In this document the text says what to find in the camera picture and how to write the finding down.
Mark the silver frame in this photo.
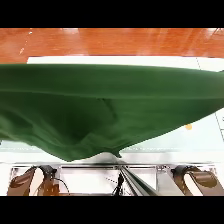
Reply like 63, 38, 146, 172
7, 162, 219, 197

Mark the green T-shirt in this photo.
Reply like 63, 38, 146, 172
0, 63, 224, 163

